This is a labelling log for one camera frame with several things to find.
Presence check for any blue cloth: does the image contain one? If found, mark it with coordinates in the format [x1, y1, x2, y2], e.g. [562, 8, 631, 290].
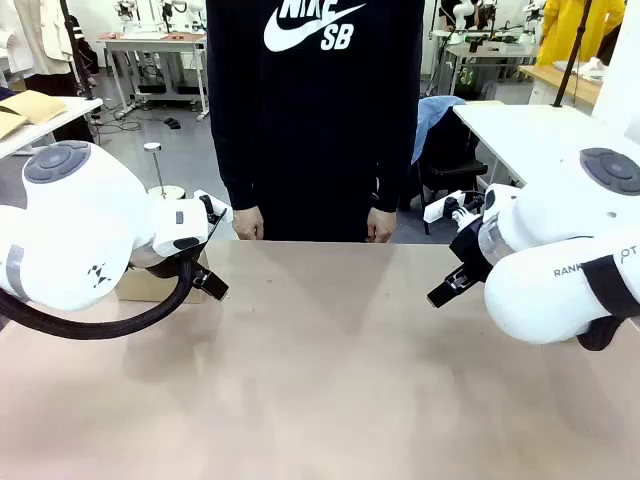
[410, 95, 467, 167]

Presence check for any black tripod pole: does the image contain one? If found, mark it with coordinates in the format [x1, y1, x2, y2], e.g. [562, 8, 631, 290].
[58, 0, 97, 102]
[551, 0, 595, 109]

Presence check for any small tan paper envelope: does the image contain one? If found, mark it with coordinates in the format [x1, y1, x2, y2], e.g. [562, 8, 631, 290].
[0, 109, 30, 141]

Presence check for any black braided cable sleeve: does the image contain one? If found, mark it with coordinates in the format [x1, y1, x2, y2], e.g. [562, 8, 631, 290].
[0, 254, 207, 342]

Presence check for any white side table with envelopes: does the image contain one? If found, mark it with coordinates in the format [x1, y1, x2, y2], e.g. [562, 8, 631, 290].
[0, 93, 105, 162]

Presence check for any person's right hand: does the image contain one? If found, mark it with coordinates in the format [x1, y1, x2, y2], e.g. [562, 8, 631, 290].
[231, 205, 266, 243]

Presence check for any black chair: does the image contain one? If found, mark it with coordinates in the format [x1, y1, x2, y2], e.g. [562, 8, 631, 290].
[413, 102, 490, 237]

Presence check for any white background robot bench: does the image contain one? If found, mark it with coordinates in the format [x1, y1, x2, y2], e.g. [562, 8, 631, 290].
[431, 27, 542, 97]

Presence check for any person's left forearm black sleeve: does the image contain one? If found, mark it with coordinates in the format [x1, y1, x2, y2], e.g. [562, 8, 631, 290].
[367, 119, 417, 214]

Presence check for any person in yellow jacket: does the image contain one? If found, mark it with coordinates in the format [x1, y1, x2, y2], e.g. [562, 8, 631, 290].
[536, 0, 627, 69]

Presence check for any white background workbench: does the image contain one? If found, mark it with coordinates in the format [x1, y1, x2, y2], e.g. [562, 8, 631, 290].
[96, 30, 210, 123]

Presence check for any person in white coat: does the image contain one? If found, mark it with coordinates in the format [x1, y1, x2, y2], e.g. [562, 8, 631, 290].
[0, 0, 77, 77]

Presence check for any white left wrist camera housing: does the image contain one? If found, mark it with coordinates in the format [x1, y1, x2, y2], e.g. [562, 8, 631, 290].
[151, 198, 210, 259]

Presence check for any brown cardboard drink carrier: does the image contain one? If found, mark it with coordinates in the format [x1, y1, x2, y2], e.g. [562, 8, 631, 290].
[116, 249, 209, 306]

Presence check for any black Nike sweatshirt torso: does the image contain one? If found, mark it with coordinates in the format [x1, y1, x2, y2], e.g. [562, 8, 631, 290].
[205, 0, 426, 244]

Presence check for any person's right forearm black sleeve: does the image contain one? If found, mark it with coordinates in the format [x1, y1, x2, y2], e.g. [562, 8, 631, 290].
[208, 119, 265, 212]

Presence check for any wooden top table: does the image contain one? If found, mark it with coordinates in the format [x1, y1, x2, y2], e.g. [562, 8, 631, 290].
[516, 63, 605, 107]

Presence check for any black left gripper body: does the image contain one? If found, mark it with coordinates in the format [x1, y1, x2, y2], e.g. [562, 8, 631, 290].
[148, 246, 212, 280]

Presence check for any black floor cable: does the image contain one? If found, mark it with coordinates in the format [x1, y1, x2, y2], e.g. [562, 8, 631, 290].
[91, 105, 147, 135]

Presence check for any black right arm strap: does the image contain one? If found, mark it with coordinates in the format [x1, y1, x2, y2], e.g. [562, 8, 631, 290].
[575, 254, 640, 352]

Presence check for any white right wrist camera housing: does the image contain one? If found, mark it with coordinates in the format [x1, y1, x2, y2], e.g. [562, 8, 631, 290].
[423, 183, 521, 225]

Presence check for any large tan paper envelope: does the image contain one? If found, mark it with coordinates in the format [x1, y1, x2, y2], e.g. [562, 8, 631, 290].
[0, 90, 69, 125]

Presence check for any metal stand with round base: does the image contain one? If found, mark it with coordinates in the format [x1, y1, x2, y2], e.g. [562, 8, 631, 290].
[143, 141, 189, 202]

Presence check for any person's left hand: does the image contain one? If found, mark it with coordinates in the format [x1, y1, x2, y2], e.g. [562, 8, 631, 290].
[365, 206, 397, 245]

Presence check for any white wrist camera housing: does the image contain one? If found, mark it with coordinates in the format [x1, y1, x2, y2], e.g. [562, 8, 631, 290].
[151, 198, 210, 259]
[423, 183, 521, 225]

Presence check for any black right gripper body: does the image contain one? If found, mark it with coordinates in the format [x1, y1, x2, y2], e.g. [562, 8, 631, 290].
[448, 218, 495, 285]

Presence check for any black left camera bracket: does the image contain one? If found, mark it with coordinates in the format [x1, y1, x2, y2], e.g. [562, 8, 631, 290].
[198, 193, 229, 239]

